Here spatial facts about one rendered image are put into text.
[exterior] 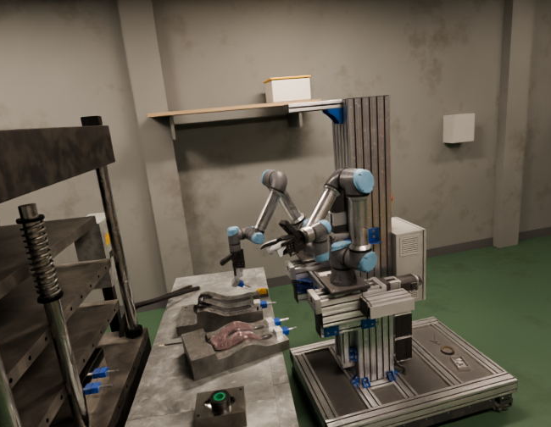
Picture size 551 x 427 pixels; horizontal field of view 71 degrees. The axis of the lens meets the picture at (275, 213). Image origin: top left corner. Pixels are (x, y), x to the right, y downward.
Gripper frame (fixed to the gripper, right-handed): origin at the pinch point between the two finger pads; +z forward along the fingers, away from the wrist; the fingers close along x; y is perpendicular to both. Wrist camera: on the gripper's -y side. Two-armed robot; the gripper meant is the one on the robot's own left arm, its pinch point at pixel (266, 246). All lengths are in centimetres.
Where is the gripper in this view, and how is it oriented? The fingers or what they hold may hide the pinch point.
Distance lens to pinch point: 165.0
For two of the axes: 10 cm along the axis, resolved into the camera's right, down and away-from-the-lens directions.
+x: -5.7, -0.5, 8.2
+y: 2.1, 9.5, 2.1
